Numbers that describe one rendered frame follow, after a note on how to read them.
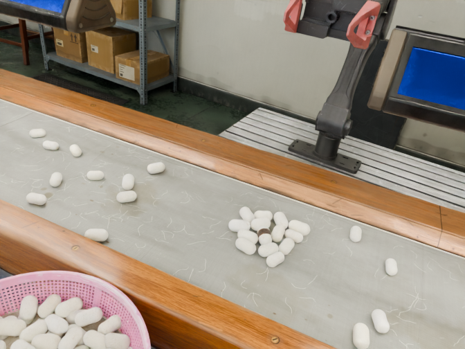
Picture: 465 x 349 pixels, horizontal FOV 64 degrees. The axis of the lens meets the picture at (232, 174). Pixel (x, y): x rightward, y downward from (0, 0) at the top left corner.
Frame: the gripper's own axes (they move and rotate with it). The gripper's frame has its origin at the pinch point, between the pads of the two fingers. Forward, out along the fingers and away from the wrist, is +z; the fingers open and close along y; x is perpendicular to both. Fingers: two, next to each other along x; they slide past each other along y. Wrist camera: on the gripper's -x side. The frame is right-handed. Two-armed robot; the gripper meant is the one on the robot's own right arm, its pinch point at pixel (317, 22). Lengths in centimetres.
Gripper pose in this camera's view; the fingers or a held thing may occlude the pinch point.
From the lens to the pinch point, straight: 59.9
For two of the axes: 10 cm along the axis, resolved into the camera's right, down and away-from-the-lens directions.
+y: 8.7, 3.5, -3.5
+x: -1.1, 8.3, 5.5
